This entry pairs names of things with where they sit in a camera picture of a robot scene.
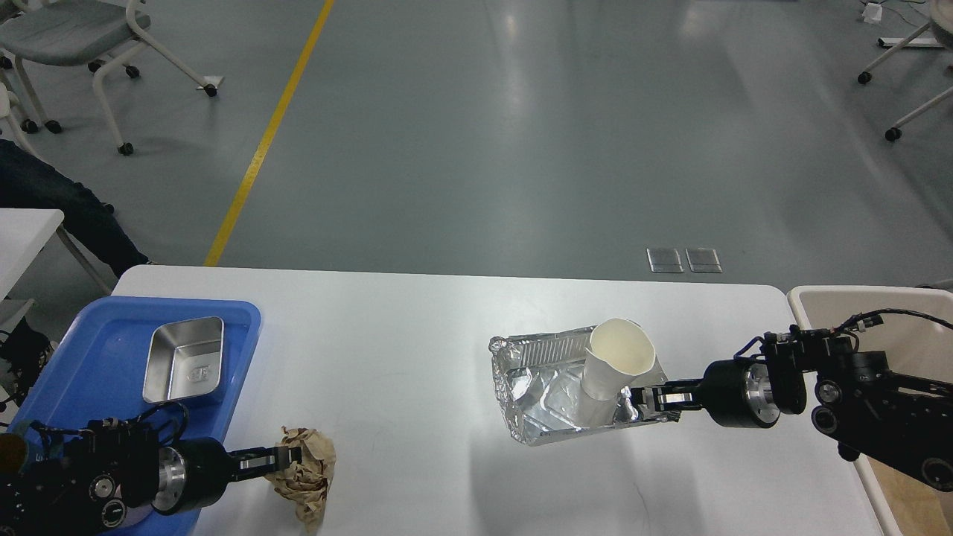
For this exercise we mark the right metal floor plate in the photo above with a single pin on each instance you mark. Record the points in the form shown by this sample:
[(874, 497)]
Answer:
[(703, 260)]

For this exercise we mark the dark blue HOME mug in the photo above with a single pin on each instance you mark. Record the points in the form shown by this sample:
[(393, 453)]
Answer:
[(16, 453)]

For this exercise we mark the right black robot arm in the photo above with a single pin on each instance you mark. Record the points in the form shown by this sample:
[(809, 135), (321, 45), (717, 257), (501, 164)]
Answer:
[(900, 420)]

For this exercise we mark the blue plastic tray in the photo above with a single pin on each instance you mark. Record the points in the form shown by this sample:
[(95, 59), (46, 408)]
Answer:
[(99, 367)]

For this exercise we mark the aluminium foil tray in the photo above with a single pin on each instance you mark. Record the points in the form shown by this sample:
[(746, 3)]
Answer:
[(537, 378)]

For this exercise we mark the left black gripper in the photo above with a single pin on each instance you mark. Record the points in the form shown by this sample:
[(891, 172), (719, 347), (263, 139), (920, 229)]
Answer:
[(193, 474)]

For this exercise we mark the white floor power adapter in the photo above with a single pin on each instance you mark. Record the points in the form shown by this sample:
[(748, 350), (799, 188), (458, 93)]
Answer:
[(872, 13)]

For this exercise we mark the metal floor plate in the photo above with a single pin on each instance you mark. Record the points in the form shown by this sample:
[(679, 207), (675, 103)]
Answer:
[(664, 260), (703, 260)]

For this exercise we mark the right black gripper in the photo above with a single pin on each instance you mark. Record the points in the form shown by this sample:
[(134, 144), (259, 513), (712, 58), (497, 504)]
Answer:
[(737, 393)]

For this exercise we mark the person in dark trousers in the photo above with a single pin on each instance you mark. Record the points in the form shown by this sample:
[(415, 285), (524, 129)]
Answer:
[(29, 183)]

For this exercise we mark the beige plastic bin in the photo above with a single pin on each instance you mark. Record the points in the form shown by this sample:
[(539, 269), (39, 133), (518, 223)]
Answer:
[(912, 346)]

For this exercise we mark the left metal floor plate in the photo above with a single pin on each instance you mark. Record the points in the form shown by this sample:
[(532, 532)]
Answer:
[(664, 260)]

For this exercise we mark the steel rectangular tin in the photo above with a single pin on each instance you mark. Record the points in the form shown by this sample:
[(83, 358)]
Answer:
[(185, 362)]

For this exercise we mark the brown paper in bin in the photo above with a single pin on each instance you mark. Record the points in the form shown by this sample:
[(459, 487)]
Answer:
[(917, 508)]

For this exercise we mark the grey office chair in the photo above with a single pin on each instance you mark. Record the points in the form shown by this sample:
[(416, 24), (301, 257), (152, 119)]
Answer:
[(83, 33)]

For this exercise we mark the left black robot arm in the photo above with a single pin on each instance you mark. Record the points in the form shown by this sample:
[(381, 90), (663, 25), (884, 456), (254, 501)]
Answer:
[(112, 472)]

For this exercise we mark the white side table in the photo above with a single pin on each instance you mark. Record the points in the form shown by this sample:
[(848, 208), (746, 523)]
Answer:
[(24, 233)]

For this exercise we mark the white paper cup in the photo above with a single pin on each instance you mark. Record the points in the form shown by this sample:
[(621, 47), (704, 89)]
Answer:
[(617, 352)]

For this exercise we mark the brown paper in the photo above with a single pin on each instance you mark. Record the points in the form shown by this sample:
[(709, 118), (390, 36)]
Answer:
[(917, 508), (306, 483)]

